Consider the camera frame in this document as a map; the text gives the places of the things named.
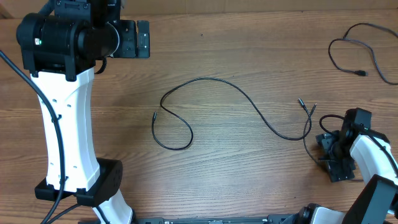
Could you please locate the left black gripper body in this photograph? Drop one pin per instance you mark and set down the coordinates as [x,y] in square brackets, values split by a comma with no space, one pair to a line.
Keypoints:
[127,45]

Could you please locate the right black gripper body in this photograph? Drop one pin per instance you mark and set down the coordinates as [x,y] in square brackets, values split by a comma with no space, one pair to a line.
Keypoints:
[338,161]

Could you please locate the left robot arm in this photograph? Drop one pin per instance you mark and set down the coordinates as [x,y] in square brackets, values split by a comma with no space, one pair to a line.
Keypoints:
[60,46]

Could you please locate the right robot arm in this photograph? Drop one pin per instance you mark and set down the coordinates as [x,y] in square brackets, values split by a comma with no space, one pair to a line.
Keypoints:
[356,146]

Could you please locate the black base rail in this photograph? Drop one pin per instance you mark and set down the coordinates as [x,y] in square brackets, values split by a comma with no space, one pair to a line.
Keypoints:
[270,219]

